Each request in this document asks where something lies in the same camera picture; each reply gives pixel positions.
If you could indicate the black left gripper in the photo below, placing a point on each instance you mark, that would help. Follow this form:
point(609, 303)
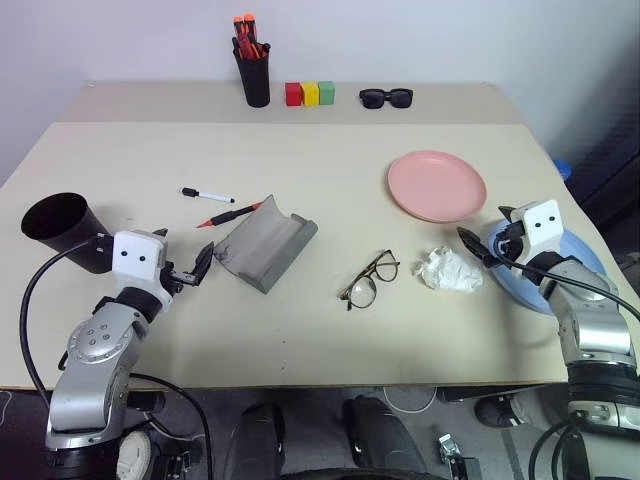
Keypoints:
point(172, 280)

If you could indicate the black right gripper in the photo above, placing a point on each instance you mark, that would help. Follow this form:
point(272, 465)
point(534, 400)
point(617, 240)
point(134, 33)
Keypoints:
point(510, 237)

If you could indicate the red and black pen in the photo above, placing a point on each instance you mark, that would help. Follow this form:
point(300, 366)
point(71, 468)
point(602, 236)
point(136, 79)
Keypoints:
point(230, 215)

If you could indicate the white tissue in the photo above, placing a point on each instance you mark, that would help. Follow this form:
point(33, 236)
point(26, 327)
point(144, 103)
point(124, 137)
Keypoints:
point(450, 272)

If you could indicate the white marker with black cap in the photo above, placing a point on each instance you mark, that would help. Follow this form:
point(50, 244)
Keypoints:
point(212, 196)

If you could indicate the gray glasses case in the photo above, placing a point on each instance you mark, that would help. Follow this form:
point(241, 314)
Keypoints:
point(270, 245)

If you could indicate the blue round plate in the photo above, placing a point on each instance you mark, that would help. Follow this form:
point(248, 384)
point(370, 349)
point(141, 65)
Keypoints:
point(580, 252)

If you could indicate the wide black plastic cup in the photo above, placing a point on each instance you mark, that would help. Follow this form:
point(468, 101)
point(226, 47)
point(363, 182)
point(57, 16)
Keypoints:
point(60, 225)

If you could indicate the tortoiseshell eyeglasses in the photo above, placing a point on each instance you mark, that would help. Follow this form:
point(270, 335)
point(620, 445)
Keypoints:
point(364, 295)

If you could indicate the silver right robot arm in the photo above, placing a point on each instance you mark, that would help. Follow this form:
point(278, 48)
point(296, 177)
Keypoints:
point(595, 325)

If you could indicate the pink round plate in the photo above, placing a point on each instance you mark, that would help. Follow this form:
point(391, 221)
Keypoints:
point(435, 185)

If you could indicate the blue bottle cap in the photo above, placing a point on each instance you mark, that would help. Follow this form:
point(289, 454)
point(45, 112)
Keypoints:
point(562, 169)

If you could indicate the black textured case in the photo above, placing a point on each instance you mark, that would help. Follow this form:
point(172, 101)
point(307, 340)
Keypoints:
point(607, 170)

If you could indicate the black sunglasses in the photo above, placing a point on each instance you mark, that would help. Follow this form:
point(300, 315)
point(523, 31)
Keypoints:
point(372, 99)

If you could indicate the tall black pen holder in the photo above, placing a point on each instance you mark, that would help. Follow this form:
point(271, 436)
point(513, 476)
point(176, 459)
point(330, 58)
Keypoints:
point(256, 80)

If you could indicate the red cube block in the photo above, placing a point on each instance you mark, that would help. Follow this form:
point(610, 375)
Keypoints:
point(293, 95)

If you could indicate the yellow cube block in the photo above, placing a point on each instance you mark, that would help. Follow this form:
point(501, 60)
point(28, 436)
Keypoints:
point(310, 95)

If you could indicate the dark rounded robot leg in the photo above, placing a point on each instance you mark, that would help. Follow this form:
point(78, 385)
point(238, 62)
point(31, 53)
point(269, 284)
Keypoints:
point(380, 435)
point(257, 440)

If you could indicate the green cube block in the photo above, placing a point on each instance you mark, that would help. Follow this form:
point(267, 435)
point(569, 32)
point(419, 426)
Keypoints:
point(326, 93)

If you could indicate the metal caster wheel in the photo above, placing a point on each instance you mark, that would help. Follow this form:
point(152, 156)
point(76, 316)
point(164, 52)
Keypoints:
point(452, 450)

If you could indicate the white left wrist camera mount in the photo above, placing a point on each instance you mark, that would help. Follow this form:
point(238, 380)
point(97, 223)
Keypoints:
point(137, 260)

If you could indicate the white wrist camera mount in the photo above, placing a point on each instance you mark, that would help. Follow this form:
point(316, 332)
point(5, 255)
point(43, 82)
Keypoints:
point(542, 225)
point(137, 260)

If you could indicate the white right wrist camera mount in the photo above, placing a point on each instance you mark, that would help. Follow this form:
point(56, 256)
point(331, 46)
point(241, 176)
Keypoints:
point(542, 225)

